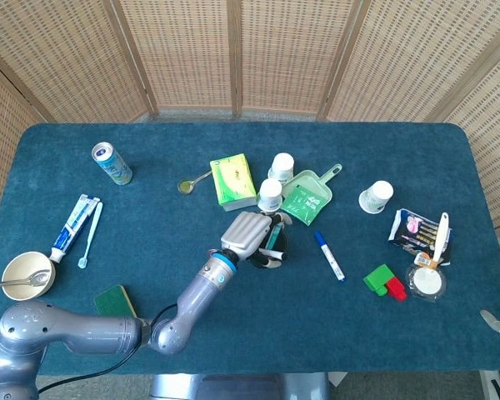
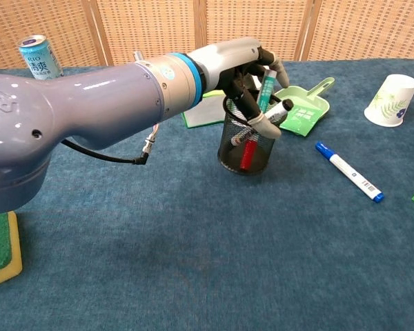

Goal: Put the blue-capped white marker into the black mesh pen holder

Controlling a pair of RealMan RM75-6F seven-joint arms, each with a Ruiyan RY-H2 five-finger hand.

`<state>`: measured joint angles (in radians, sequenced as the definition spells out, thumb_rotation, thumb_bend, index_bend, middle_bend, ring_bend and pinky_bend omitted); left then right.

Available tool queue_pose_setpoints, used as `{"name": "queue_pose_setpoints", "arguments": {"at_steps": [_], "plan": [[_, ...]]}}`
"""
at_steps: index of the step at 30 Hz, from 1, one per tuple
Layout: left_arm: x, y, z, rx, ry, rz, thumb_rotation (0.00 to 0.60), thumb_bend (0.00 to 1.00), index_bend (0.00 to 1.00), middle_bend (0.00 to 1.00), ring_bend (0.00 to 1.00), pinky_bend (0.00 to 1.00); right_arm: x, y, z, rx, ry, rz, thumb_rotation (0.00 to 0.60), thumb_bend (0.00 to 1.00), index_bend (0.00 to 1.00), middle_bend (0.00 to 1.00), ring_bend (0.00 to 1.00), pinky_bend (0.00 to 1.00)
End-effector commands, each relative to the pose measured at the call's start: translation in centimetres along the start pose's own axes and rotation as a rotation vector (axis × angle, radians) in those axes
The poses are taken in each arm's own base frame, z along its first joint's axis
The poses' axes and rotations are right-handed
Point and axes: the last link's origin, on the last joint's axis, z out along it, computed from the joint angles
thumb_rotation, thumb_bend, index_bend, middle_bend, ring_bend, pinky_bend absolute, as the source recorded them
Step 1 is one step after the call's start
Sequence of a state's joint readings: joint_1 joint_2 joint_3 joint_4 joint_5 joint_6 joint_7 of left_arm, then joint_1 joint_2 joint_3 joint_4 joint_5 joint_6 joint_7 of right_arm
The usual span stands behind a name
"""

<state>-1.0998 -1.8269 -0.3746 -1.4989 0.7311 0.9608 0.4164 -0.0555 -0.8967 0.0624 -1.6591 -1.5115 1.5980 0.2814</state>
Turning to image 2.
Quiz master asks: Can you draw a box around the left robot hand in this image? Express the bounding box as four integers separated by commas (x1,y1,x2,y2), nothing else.
189,37,290,139

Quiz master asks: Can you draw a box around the green sachet packet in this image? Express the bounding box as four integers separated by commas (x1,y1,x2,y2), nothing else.
279,99,324,138

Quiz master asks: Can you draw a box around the blue cap white marker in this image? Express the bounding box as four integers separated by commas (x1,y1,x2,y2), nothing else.
315,141,386,203

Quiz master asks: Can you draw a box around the white marker black cap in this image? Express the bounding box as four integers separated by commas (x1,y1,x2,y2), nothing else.
229,99,295,148

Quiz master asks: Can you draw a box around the light green dustpan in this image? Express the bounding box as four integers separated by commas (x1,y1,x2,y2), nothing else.
274,77,335,121

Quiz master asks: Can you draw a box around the black cup with toothpaste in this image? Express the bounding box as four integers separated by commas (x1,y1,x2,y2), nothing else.
217,94,276,177

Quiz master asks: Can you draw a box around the white paper cup leaf print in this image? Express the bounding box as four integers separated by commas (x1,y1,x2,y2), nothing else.
364,73,414,128

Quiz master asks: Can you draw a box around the rattan folding screen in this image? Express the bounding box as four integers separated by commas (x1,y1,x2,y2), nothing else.
0,0,414,70

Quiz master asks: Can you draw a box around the blue table cloth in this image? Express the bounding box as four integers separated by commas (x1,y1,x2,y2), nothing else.
0,58,414,331

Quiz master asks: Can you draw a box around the green yellow sponge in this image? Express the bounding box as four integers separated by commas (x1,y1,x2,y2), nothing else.
0,210,23,291

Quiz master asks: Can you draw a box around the teal label marker red cap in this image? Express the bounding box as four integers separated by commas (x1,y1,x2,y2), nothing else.
240,67,275,170

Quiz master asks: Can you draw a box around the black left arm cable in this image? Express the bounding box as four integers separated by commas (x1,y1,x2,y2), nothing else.
60,126,158,166

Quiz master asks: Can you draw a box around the light blue drink can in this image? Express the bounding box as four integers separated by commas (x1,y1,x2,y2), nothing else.
18,34,64,81

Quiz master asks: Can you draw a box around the green tissue pack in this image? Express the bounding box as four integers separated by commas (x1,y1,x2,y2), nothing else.
181,90,228,129

